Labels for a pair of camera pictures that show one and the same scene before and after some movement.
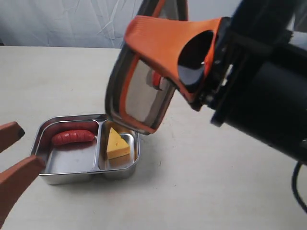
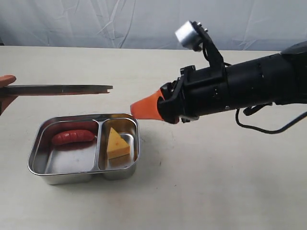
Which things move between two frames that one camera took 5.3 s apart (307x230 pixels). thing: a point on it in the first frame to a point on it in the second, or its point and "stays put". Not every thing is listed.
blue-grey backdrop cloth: (83, 23) stays put
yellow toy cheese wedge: (117, 146) stays put
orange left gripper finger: (14, 182) to (5, 100)
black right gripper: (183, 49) to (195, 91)
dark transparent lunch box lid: (137, 93) to (48, 90)
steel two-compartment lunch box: (82, 148) stays put
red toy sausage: (72, 136) stays put
